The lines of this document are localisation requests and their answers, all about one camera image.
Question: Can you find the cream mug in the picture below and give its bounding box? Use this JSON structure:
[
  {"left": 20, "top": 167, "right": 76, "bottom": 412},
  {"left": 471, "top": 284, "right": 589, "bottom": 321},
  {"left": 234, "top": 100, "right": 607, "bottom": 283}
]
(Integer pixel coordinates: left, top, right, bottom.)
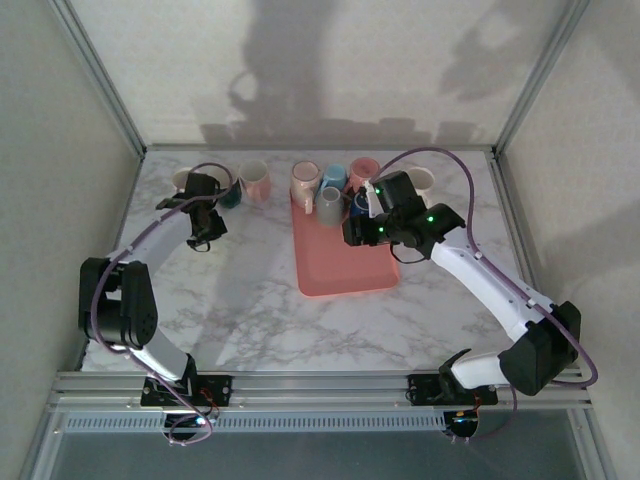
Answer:
[{"left": 171, "top": 168, "right": 199, "bottom": 190}]

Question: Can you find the dark green mug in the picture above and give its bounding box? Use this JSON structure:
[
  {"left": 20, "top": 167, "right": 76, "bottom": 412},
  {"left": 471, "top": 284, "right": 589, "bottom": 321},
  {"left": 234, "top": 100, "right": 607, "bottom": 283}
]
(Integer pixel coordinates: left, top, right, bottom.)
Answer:
[{"left": 218, "top": 177, "right": 245, "bottom": 210}]

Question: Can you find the white mug with script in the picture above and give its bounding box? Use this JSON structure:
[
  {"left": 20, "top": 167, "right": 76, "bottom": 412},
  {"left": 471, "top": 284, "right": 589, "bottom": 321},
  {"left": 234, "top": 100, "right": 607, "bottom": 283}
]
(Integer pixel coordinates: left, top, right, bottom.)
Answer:
[{"left": 405, "top": 167, "right": 436, "bottom": 195}]

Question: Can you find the pink mug with white rim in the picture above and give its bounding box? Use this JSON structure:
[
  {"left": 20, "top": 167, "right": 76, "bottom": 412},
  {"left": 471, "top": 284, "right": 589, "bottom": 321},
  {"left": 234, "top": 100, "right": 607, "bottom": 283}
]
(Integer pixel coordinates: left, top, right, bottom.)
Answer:
[{"left": 238, "top": 160, "right": 274, "bottom": 203}]

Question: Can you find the dark blue mug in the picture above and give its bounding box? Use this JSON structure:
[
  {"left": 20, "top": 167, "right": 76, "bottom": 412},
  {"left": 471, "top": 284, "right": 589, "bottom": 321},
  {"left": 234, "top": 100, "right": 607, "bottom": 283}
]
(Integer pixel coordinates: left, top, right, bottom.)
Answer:
[{"left": 349, "top": 192, "right": 374, "bottom": 217}]

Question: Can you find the pink printed mug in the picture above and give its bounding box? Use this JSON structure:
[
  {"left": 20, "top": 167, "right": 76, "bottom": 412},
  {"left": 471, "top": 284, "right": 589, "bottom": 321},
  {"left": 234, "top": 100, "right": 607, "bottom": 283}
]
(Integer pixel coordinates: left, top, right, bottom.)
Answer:
[{"left": 347, "top": 157, "right": 381, "bottom": 194}]

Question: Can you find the grey mug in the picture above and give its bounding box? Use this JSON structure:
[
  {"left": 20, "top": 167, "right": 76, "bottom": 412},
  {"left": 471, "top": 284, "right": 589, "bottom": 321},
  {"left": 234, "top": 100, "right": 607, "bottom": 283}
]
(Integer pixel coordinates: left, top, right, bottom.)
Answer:
[{"left": 314, "top": 185, "right": 346, "bottom": 227}]

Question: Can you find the light blue mug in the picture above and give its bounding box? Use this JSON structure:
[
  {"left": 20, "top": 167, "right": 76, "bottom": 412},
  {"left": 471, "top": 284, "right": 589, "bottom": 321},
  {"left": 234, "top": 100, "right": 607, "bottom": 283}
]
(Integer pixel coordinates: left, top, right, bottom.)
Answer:
[{"left": 319, "top": 163, "right": 350, "bottom": 194}]

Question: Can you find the pale pink mug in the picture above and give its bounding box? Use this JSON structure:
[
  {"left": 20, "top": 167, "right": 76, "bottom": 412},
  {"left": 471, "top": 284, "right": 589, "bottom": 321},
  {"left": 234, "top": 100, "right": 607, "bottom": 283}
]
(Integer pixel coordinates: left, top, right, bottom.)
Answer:
[{"left": 290, "top": 160, "right": 324, "bottom": 215}]

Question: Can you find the pink plastic tray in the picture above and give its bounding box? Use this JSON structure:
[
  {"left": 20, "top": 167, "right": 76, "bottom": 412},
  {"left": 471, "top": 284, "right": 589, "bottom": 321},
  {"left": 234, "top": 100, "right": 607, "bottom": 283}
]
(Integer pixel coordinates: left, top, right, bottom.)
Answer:
[{"left": 289, "top": 187, "right": 402, "bottom": 300}]

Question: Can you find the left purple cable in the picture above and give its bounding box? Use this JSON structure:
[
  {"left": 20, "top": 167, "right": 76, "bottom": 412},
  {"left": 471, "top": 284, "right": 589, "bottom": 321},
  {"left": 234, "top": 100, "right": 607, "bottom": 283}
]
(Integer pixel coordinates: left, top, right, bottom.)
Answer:
[{"left": 77, "top": 162, "right": 241, "bottom": 447}]

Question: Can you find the purple cable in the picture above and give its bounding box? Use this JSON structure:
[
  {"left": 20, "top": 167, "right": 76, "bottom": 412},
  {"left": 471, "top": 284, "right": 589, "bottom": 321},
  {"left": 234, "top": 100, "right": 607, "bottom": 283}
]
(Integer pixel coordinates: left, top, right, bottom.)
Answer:
[
  {"left": 77, "top": 162, "right": 241, "bottom": 447},
  {"left": 369, "top": 146, "right": 600, "bottom": 445}
]

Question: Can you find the black looped gripper cable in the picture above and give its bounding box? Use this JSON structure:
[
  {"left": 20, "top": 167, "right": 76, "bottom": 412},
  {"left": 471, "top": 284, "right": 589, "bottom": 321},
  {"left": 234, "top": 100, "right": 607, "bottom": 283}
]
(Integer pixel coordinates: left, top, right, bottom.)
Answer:
[{"left": 388, "top": 242, "right": 427, "bottom": 265}]

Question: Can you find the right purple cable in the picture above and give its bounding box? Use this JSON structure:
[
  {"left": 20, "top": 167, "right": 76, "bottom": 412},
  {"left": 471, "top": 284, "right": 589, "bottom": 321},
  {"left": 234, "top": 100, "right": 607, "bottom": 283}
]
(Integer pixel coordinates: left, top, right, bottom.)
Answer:
[{"left": 369, "top": 146, "right": 600, "bottom": 445}]

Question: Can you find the aluminium side rail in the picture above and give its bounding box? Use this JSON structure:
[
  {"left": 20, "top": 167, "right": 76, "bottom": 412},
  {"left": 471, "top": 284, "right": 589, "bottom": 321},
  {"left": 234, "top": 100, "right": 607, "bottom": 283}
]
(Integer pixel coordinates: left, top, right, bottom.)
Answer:
[{"left": 487, "top": 149, "right": 596, "bottom": 381}]

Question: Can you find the aluminium back rail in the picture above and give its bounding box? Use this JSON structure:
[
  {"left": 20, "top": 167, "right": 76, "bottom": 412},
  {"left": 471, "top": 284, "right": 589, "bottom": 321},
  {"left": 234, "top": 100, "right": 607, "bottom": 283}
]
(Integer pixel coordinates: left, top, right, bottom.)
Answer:
[{"left": 143, "top": 143, "right": 497, "bottom": 154}]

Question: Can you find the aluminium corner post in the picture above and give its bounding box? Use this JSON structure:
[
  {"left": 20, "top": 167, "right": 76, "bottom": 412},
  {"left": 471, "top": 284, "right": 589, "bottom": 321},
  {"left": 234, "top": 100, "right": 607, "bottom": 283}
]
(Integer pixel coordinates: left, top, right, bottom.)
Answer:
[
  {"left": 492, "top": 0, "right": 595, "bottom": 157},
  {"left": 47, "top": 0, "right": 147, "bottom": 157}
]

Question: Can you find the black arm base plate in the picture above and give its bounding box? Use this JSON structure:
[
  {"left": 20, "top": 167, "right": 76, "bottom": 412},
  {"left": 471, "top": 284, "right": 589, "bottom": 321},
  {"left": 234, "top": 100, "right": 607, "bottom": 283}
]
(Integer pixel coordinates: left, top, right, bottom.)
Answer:
[
  {"left": 139, "top": 374, "right": 235, "bottom": 407},
  {"left": 407, "top": 373, "right": 500, "bottom": 406}
]

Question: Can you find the aluminium front rail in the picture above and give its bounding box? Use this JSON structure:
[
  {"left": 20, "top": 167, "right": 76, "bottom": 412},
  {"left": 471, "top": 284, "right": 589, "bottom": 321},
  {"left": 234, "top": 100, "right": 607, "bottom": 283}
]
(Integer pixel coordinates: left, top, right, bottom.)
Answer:
[{"left": 47, "top": 369, "right": 599, "bottom": 414}]

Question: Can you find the grey slotted cable duct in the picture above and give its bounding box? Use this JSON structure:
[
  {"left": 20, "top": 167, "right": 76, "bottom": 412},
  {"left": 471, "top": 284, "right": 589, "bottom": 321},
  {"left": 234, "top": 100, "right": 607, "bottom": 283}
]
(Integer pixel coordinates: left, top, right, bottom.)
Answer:
[{"left": 62, "top": 412, "right": 449, "bottom": 435}]

